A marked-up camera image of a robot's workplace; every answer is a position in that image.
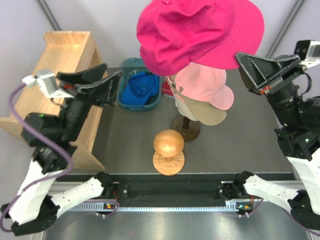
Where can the aluminium corner post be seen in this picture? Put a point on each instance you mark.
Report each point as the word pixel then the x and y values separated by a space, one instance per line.
pixel 298 5
pixel 44 7

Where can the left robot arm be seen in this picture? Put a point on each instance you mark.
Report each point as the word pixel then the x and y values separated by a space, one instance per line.
pixel 34 210

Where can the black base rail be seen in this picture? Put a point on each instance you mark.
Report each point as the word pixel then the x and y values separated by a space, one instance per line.
pixel 155 190

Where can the round wooden hat stand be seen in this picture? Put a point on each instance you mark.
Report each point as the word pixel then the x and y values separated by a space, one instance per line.
pixel 168 158

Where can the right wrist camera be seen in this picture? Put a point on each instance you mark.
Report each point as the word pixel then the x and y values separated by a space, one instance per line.
pixel 308 52

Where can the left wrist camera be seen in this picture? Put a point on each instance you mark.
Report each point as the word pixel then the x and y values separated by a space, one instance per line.
pixel 46 81

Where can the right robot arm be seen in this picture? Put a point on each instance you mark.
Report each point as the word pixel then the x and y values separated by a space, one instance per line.
pixel 298 138

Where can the pink cap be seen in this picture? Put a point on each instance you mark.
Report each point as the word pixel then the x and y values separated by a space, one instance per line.
pixel 178 97
pixel 205 84

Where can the blue cap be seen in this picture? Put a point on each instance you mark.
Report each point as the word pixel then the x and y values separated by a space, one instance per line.
pixel 140 88

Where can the cream mannequin head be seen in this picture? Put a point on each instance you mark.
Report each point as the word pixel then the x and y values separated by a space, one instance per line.
pixel 185 111

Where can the dark wooden stand base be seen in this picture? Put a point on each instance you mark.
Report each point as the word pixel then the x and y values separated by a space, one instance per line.
pixel 189 129

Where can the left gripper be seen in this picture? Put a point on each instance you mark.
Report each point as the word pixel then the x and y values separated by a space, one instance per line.
pixel 99 91

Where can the left aluminium corner post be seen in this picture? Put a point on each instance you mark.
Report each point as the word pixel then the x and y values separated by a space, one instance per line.
pixel 44 7

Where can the khaki cap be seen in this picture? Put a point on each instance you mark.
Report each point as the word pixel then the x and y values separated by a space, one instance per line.
pixel 206 113

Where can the teal plastic bin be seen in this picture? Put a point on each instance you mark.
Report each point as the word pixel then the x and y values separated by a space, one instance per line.
pixel 129 68

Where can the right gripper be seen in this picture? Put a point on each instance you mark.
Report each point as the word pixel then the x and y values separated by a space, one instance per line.
pixel 256 71

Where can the grey cable duct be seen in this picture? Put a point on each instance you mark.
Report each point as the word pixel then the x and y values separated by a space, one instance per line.
pixel 230 206

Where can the magenta cap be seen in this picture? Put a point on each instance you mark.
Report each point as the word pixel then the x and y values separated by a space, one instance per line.
pixel 175 33

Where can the wooden shelf box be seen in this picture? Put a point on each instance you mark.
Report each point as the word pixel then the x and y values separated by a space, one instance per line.
pixel 69 52

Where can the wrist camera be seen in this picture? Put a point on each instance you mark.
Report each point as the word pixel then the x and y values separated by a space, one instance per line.
pixel 308 52
pixel 46 81

